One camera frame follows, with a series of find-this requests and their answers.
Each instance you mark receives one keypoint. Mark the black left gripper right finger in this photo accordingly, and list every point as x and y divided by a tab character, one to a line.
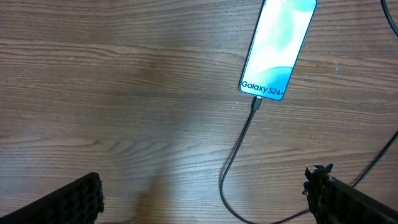
331	201

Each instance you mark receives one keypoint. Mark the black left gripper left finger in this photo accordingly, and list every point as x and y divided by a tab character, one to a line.
80	201

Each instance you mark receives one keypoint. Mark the blue Galaxy S24+ smartphone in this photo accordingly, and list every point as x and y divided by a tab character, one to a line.
275	48

